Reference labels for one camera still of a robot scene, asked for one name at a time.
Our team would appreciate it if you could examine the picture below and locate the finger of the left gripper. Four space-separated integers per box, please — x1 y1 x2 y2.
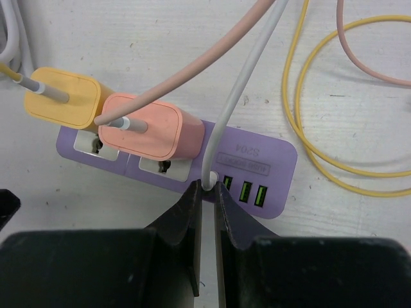
0 189 21 230

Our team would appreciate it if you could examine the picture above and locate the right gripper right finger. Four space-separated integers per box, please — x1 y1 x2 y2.
214 183 410 307

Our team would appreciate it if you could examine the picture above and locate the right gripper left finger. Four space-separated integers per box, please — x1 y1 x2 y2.
1 181 202 307

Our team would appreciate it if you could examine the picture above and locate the white usb cable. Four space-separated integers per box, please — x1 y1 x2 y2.
200 0 290 193

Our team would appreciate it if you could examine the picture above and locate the pink usb cable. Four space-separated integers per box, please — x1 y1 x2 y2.
94 0 411 134

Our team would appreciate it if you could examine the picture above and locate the yellow charger plug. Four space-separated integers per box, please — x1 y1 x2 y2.
24 67 114 133

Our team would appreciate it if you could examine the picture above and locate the yellow usb cable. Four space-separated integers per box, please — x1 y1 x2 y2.
0 0 411 197

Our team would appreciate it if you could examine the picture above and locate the pink charger plug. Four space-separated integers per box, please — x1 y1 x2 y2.
94 92 205 161

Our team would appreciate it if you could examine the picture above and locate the purple strip white power cord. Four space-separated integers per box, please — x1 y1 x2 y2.
0 0 36 76

